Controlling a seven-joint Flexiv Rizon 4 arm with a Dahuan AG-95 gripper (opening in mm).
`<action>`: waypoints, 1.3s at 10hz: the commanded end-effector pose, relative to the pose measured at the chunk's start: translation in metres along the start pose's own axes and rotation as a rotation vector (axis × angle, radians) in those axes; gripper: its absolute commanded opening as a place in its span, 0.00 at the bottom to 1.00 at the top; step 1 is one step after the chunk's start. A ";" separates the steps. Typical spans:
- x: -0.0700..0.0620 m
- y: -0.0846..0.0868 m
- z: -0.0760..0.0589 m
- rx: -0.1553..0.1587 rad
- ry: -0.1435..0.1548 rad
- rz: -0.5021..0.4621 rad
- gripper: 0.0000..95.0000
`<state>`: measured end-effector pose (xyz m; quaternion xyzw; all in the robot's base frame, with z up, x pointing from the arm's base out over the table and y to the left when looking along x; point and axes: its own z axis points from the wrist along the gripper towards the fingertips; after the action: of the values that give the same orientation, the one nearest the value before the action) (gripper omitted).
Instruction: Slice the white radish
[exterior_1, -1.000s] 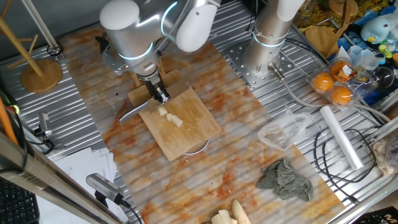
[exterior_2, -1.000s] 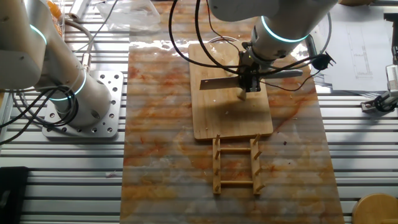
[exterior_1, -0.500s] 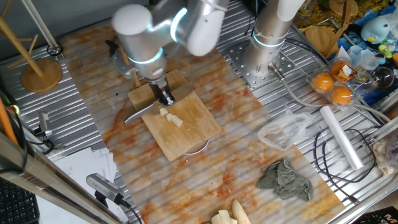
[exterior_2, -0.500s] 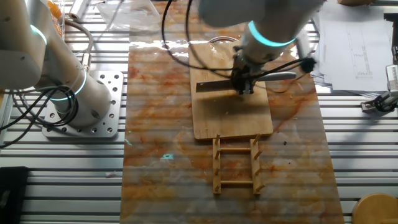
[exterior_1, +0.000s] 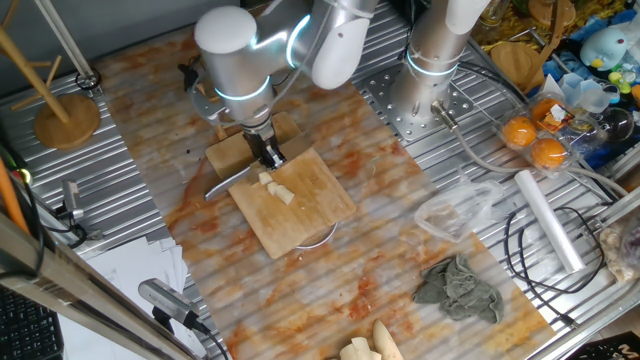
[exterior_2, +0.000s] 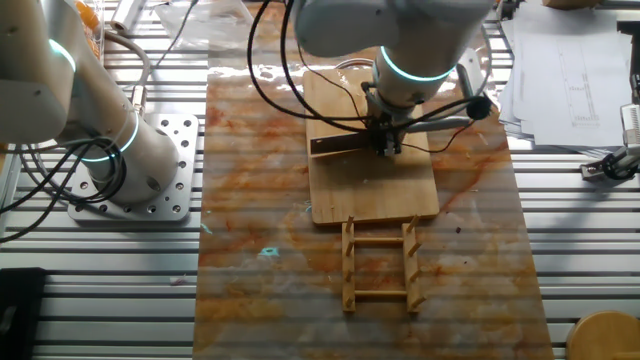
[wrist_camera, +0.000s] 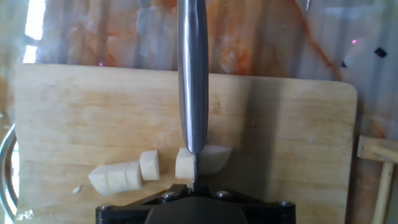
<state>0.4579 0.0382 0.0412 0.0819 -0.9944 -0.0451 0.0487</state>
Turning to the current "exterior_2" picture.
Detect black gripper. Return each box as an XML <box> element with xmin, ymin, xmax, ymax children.
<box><xmin>368</xmin><ymin>110</ymin><xmax>405</xmax><ymax>157</ymax></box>

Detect clear plastic bag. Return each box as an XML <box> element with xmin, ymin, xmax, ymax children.
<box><xmin>154</xmin><ymin>0</ymin><xmax>259</xmax><ymax>51</ymax></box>

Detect wooden cutting board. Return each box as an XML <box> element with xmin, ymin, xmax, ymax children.
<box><xmin>302</xmin><ymin>67</ymin><xmax>441</xmax><ymax>226</ymax></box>

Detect wooden knife rack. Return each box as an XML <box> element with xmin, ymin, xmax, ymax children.
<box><xmin>341</xmin><ymin>213</ymin><xmax>427</xmax><ymax>315</ymax></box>

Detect orange marble pattern mat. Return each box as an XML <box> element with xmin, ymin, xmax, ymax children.
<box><xmin>192</xmin><ymin>0</ymin><xmax>555</xmax><ymax>360</ymax></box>

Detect stack of white papers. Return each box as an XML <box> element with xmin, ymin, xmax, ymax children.
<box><xmin>498</xmin><ymin>4</ymin><xmax>634</xmax><ymax>154</ymax></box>

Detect brown cardboard box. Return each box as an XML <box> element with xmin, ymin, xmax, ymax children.
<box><xmin>542</xmin><ymin>0</ymin><xmax>601</xmax><ymax>10</ymax></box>

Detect round wooden disc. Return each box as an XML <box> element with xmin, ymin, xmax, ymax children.
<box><xmin>565</xmin><ymin>310</ymin><xmax>640</xmax><ymax>360</ymax></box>

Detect clear plastic wrap roll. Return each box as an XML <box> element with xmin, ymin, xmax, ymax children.
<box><xmin>109</xmin><ymin>0</ymin><xmax>149</xmax><ymax>34</ymax></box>

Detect oranges in plastic tray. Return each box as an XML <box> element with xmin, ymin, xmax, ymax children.
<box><xmin>72</xmin><ymin>0</ymin><xmax>107</xmax><ymax>61</ymax></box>

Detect black box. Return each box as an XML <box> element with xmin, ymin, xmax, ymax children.
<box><xmin>0</xmin><ymin>267</ymin><xmax>48</xmax><ymax>360</ymax></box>

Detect steel loop handle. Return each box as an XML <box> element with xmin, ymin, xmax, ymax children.
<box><xmin>333</xmin><ymin>57</ymin><xmax>376</xmax><ymax>71</ymax></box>

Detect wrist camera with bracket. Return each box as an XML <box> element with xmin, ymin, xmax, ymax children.
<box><xmin>455</xmin><ymin>47</ymin><xmax>495</xmax><ymax>122</ymax></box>

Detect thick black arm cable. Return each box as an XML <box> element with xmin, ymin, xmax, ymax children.
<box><xmin>246</xmin><ymin>0</ymin><xmax>374</xmax><ymax>122</ymax></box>
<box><xmin>278</xmin><ymin>0</ymin><xmax>384</xmax><ymax>134</ymax></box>

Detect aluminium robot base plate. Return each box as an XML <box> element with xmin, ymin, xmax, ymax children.
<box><xmin>67</xmin><ymin>112</ymin><xmax>200</xmax><ymax>223</ymax></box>

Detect silver camera on clamp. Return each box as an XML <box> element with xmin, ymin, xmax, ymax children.
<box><xmin>579</xmin><ymin>102</ymin><xmax>640</xmax><ymax>182</ymax></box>

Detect thin black cable with plug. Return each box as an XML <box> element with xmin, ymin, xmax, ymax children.
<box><xmin>119</xmin><ymin>0</ymin><xmax>200</xmax><ymax>91</ymax></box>

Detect grey hose with connector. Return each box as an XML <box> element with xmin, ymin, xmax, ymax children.
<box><xmin>102</xmin><ymin>29</ymin><xmax>151</xmax><ymax>117</ymax></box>

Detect black looped cable bundle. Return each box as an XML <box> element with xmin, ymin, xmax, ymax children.
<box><xmin>0</xmin><ymin>135</ymin><xmax>127</xmax><ymax>246</ymax></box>

